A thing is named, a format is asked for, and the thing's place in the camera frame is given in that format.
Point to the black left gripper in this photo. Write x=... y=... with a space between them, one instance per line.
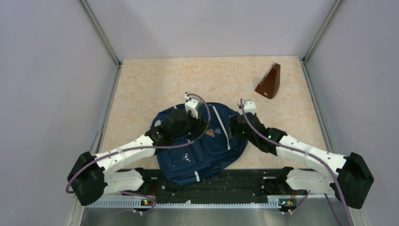
x=200 y=125

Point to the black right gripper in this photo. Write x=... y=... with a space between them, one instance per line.
x=234 y=123

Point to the navy blue student backpack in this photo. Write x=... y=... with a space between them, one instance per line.
x=193 y=160

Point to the small orange eraser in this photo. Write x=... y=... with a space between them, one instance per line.
x=210 y=132

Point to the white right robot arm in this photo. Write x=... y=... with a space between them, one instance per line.
x=327 y=172

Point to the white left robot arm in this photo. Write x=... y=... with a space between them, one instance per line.
x=94 y=175

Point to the brown wooden metronome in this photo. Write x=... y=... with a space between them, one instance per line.
x=269 y=86

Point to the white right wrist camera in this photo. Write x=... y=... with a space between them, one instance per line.
x=248 y=106

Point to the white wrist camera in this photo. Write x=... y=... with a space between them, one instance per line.
x=248 y=106
x=192 y=104

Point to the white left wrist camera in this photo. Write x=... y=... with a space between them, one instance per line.
x=192 y=104

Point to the aluminium frame rail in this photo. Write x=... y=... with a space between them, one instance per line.
x=218 y=204

